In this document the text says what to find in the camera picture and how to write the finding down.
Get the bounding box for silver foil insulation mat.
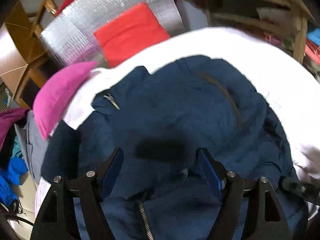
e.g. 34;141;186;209
40;0;184;67

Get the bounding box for black cable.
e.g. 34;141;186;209
0;199;34;227

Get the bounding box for bright blue garment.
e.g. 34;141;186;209
0;157;28;207

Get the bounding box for magenta pillow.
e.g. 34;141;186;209
33;61;98;139

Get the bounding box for wooden shelf unit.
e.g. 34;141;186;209
184;0;315;63

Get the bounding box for grey garment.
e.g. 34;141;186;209
14;111;48;185

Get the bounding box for white pink fleece blanket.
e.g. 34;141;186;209
50;28;319;184

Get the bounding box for teal garment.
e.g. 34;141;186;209
11;136;23;159

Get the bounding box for maroon garment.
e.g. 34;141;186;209
0;107;29;148

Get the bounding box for red orange pillow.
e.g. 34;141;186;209
94;2;170;68

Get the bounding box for navy blue zip jacket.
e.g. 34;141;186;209
41;56;296;239

